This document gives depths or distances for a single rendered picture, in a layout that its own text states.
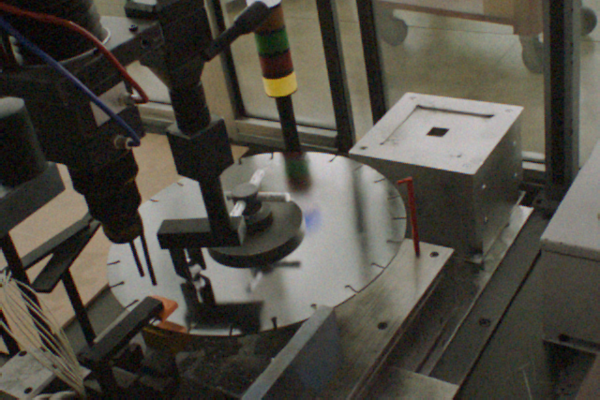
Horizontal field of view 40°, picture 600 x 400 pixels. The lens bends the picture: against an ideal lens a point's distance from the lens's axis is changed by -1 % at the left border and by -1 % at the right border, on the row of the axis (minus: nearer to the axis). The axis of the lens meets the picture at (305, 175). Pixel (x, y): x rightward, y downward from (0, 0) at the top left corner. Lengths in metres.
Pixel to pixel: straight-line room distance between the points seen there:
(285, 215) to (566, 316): 0.34
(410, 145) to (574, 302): 0.31
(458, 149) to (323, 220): 0.27
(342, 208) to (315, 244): 0.07
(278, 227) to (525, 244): 0.40
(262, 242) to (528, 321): 0.36
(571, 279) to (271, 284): 0.34
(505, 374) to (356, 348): 0.19
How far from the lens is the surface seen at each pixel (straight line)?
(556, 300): 0.99
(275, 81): 1.13
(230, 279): 0.85
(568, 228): 0.95
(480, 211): 1.10
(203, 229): 0.82
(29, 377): 0.93
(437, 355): 1.00
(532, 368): 1.00
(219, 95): 1.50
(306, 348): 0.69
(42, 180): 0.95
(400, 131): 1.16
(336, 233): 0.88
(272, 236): 0.88
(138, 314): 0.80
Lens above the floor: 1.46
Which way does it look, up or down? 31 degrees down
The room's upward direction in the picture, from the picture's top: 11 degrees counter-clockwise
